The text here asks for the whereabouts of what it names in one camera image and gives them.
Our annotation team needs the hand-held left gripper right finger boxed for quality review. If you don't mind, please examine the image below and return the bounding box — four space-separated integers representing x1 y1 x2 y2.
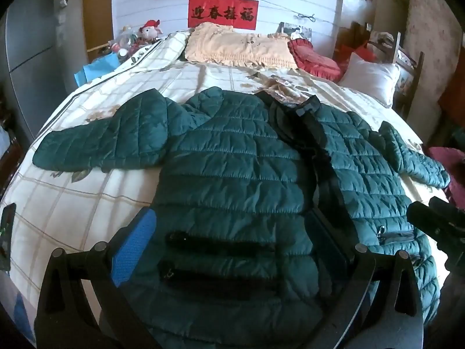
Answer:
309 209 424 349

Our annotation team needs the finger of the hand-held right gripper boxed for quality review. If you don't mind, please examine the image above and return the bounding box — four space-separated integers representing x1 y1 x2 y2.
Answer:
406 201 449 238

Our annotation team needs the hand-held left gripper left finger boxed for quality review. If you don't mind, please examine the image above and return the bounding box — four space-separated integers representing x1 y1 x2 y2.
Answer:
34 209 160 349

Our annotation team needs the dark green quilted jacket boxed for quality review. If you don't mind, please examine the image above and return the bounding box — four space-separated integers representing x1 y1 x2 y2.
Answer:
33 86 451 339

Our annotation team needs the dark red cloth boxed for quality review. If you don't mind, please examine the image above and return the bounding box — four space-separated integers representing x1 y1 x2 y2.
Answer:
427 145 465 204

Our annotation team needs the bed with floral checked sheet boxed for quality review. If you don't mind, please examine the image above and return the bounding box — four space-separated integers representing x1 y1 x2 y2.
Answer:
0 31 451 335

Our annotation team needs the black phone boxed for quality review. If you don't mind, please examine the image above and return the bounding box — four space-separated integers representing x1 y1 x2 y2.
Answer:
0 204 17 271

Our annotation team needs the wooden chair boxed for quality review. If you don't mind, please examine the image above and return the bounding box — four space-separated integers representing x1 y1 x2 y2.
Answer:
365 22 425 117

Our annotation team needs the white pillow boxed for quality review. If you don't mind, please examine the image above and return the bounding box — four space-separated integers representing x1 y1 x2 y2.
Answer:
338 53 400 108

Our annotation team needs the blue bag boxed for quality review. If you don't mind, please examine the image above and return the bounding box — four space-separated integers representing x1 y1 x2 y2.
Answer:
74 53 119 88

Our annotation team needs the red frilled cushion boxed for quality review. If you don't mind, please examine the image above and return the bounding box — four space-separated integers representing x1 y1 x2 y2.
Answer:
287 38 344 82

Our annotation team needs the grey refrigerator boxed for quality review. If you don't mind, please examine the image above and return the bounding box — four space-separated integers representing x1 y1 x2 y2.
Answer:
3 0 90 139

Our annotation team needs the red and white plush toy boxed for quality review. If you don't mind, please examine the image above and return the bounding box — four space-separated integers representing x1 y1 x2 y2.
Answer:
140 19 163 42

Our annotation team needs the peach frilled pillow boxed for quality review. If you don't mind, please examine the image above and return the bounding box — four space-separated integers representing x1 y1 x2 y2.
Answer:
185 22 298 70

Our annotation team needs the wooden door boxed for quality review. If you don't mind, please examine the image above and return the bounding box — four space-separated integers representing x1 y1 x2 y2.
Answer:
83 0 114 62

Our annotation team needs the photo frame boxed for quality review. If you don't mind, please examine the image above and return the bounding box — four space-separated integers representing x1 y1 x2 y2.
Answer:
279 22 313 42

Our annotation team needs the black wall cable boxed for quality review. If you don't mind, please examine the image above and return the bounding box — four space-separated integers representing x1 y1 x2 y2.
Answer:
254 0 316 22

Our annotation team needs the red wall banner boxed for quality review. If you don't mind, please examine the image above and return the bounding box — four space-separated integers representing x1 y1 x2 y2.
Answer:
188 0 259 30

